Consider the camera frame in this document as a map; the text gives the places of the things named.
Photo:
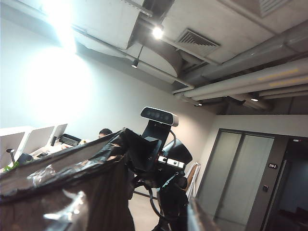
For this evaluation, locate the folded white stand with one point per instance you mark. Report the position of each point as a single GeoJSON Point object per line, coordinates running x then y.
{"type": "Point", "coordinates": [193, 180]}

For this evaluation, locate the green plant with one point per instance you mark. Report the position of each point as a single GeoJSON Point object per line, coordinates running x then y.
{"type": "Point", "coordinates": [10, 167]}

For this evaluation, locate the black garbage bag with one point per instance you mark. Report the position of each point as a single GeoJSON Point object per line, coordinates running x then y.
{"type": "Point", "coordinates": [96, 187]}

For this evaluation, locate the black desk lamp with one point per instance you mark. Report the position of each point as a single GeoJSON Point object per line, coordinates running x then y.
{"type": "Point", "coordinates": [10, 154]}

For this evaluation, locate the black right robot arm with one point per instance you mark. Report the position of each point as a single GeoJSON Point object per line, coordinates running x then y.
{"type": "Point", "coordinates": [173, 204]}

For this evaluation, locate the white desk screen panel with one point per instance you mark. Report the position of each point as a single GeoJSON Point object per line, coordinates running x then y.
{"type": "Point", "coordinates": [10, 146]}
{"type": "Point", "coordinates": [38, 139]}
{"type": "Point", "coordinates": [60, 131]}

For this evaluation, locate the round ceiling spotlight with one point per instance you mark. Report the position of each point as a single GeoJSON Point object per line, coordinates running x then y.
{"type": "Point", "coordinates": [157, 32]}

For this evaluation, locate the crumpled clear plastic wrap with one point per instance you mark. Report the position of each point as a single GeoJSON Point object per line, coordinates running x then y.
{"type": "Point", "coordinates": [42, 175]}

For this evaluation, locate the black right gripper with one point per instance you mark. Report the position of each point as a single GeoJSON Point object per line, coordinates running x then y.
{"type": "Point", "coordinates": [178, 151]}

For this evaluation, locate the black track lamp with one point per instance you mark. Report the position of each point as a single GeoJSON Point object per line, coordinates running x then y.
{"type": "Point", "coordinates": [134, 63]}

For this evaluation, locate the black desktop printer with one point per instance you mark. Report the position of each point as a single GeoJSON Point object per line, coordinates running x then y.
{"type": "Point", "coordinates": [69, 140]}

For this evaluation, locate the dark glass door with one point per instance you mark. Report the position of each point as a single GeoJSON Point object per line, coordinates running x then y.
{"type": "Point", "coordinates": [291, 183]}

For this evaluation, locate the white ceiling pipes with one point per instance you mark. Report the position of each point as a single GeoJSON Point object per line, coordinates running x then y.
{"type": "Point", "coordinates": [240, 81]}

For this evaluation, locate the ceiling air vent grille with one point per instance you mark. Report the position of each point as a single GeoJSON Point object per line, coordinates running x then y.
{"type": "Point", "coordinates": [198, 42]}
{"type": "Point", "coordinates": [273, 7]}

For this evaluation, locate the small room number sign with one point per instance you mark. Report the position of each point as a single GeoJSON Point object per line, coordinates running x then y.
{"type": "Point", "coordinates": [273, 165]}

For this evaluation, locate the grey double door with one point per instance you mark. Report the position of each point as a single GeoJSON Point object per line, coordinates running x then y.
{"type": "Point", "coordinates": [235, 173]}

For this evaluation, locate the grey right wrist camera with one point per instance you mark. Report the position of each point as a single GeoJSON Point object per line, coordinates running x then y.
{"type": "Point", "coordinates": [158, 116]}

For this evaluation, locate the person's dark haired head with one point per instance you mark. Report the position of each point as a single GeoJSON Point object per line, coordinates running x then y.
{"type": "Point", "coordinates": [106, 132]}

